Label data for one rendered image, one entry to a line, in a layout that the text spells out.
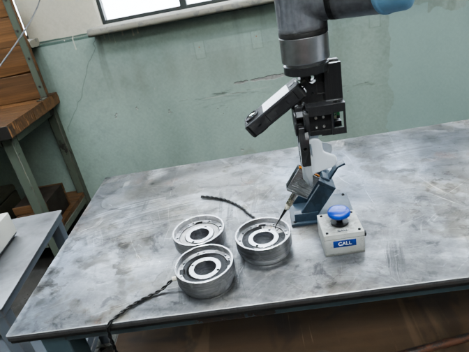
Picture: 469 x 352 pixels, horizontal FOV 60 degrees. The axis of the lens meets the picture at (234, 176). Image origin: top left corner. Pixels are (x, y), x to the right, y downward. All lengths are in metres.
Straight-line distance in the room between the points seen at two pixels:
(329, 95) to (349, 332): 0.53
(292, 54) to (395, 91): 1.86
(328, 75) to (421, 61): 1.83
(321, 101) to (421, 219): 0.32
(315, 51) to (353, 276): 0.36
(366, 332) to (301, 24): 0.65
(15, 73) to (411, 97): 2.12
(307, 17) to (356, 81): 1.77
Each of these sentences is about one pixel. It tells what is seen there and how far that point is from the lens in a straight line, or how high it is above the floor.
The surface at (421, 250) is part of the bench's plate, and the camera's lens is 0.78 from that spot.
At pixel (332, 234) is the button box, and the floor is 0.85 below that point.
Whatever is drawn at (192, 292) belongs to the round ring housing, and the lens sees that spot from 0.71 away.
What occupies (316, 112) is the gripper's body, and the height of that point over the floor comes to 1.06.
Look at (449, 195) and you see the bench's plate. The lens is 0.94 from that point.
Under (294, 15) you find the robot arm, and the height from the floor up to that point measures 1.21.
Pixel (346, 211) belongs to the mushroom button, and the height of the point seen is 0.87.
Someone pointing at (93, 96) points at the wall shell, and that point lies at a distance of 2.45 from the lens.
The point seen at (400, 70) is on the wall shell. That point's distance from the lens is 2.45.
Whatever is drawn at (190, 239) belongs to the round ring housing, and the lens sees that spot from 0.82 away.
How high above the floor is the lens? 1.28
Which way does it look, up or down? 26 degrees down
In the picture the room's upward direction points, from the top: 11 degrees counter-clockwise
